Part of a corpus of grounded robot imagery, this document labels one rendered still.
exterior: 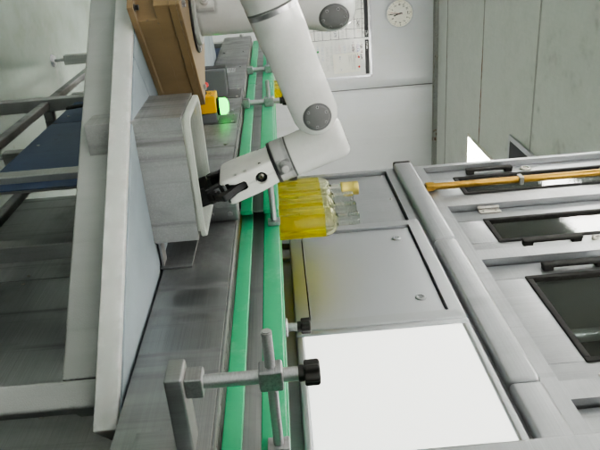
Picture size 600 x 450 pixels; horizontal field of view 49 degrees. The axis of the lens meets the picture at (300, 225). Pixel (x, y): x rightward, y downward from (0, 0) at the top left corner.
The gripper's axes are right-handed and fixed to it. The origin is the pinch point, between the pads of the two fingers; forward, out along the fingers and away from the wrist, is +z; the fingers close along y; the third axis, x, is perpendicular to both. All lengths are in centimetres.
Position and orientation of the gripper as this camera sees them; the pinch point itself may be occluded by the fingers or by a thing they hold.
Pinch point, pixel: (196, 194)
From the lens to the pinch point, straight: 119.1
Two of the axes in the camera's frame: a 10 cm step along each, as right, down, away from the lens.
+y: -0.9, -4.3, 9.0
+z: -9.3, 3.7, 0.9
